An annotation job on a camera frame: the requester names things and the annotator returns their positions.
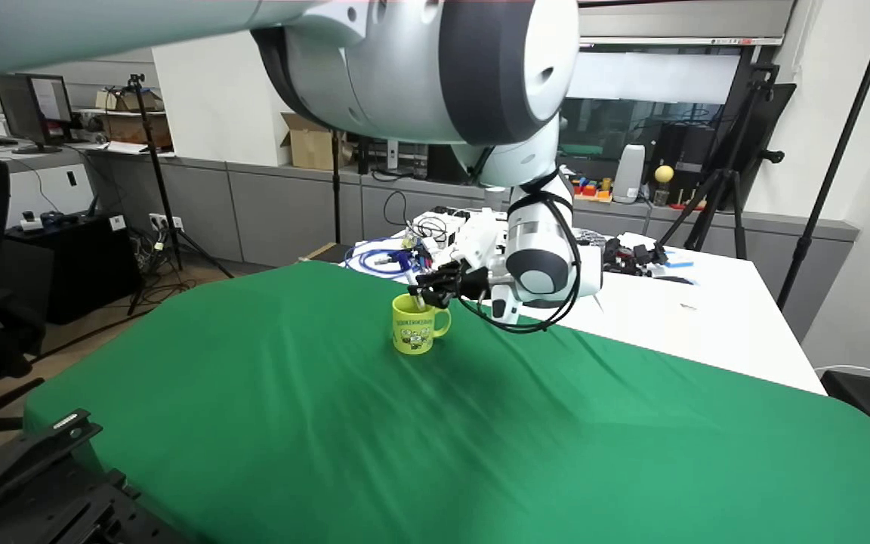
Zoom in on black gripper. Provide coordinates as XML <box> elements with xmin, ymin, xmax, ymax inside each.
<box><xmin>410</xmin><ymin>256</ymin><xmax>491</xmax><ymax>311</ymax></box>

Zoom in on yellow cup with cartoon print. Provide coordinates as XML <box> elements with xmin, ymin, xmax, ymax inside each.
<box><xmin>390</xmin><ymin>289</ymin><xmax>456</xmax><ymax>361</ymax></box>

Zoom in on green table cloth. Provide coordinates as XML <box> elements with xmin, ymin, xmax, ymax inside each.
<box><xmin>21</xmin><ymin>259</ymin><xmax>870</xmax><ymax>544</ymax></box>

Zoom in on red orange small items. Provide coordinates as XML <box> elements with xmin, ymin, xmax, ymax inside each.
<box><xmin>572</xmin><ymin>175</ymin><xmax>615</xmax><ymax>201</ymax></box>

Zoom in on black gadget pile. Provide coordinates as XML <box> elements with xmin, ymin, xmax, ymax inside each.
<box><xmin>599</xmin><ymin>231</ymin><xmax>678</xmax><ymax>279</ymax></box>

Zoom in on white cylindrical speaker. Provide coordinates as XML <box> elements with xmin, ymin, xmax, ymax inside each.
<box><xmin>612</xmin><ymin>142</ymin><xmax>650</xmax><ymax>205</ymax></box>

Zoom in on black light stand tripod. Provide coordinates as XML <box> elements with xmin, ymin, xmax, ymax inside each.
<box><xmin>118</xmin><ymin>71</ymin><xmax>237</xmax><ymax>316</ymax></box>

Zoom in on brown cardboard box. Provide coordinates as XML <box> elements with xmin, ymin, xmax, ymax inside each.
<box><xmin>101</xmin><ymin>103</ymin><xmax>174</xmax><ymax>153</ymax></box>

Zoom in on black slanted pole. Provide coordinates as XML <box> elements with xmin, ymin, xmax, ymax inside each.
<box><xmin>776</xmin><ymin>0</ymin><xmax>870</xmax><ymax>311</ymax></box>

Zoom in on small monitor on desk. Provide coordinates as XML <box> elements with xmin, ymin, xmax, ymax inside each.
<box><xmin>0</xmin><ymin>74</ymin><xmax>81</xmax><ymax>152</ymax></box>

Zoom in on black perforated mounting board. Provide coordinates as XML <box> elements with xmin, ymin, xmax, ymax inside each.
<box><xmin>0</xmin><ymin>462</ymin><xmax>197</xmax><ymax>544</ymax></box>

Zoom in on blue cable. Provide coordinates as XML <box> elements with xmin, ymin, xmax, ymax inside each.
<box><xmin>355</xmin><ymin>243</ymin><xmax>428</xmax><ymax>280</ymax></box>

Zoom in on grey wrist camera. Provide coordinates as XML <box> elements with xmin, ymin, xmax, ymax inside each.
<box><xmin>450</xmin><ymin>210</ymin><xmax>510</xmax><ymax>272</ymax></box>

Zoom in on large dark wall screen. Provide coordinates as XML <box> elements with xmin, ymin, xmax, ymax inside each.
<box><xmin>552</xmin><ymin>43</ymin><xmax>762</xmax><ymax>190</ymax></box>

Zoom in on black camera tripod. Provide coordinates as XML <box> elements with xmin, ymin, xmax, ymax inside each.
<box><xmin>655</xmin><ymin>64</ymin><xmax>791</xmax><ymax>259</ymax></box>

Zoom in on black clamp mount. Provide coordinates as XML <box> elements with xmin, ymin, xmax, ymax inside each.
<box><xmin>0</xmin><ymin>407</ymin><xmax>105</xmax><ymax>526</ymax></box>

